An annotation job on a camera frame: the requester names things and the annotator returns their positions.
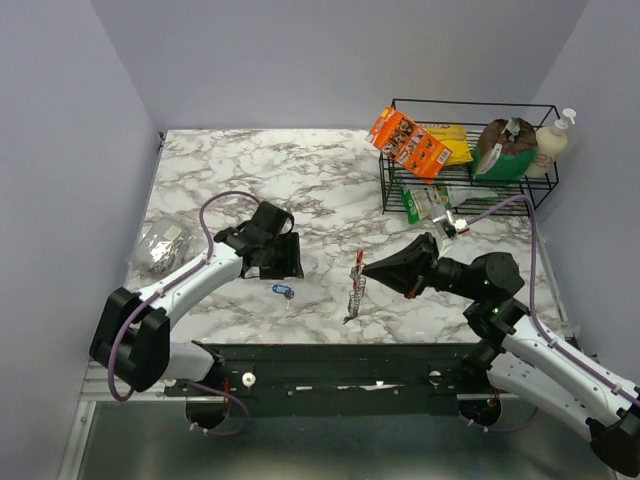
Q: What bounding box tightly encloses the clear bag of foil items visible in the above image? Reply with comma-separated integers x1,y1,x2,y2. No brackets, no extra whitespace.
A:
130,217,192,276

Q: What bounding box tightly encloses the orange snack box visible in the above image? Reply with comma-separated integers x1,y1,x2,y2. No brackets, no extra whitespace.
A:
366,106,453,183

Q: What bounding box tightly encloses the white pump lotion bottle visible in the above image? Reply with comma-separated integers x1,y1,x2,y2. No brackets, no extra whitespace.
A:
525,108,577,179

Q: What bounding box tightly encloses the green brown coffee bag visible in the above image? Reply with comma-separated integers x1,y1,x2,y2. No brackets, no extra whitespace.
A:
471,117,538,184

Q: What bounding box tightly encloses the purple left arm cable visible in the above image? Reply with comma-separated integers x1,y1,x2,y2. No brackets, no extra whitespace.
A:
107,190,261,437

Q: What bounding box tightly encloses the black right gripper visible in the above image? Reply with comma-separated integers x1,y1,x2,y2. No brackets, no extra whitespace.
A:
362,231,483,300

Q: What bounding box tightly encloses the black wire basket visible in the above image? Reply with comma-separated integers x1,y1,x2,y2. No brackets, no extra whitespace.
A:
378,98,560,216

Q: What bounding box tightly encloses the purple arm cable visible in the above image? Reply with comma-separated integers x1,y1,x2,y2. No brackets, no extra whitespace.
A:
107,190,261,437
464,194,640,435

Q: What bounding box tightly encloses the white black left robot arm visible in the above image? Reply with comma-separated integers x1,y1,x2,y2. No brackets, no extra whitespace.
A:
89,201,304,401

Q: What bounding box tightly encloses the yellow chips bag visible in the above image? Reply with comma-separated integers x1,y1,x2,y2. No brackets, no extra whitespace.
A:
422,124,472,166

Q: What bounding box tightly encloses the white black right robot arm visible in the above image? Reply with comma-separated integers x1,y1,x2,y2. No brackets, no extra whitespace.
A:
362,234,639,477

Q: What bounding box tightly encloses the blue tag small key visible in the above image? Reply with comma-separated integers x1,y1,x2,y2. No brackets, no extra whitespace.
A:
272,283,295,310

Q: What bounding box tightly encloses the black metal base rail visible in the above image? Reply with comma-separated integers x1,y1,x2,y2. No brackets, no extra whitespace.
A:
164,342,531,417

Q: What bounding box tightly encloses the aluminium frame rail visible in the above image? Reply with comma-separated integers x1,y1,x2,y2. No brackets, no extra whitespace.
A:
80,360,169,402

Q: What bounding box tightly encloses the green white snack packet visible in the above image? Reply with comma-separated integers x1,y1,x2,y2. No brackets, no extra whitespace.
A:
400,182,498,225

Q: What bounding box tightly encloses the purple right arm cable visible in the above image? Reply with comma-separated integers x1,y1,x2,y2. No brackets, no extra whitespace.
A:
464,194,640,435

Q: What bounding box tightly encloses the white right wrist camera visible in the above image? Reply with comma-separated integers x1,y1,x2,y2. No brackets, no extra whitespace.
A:
432,210,469,240

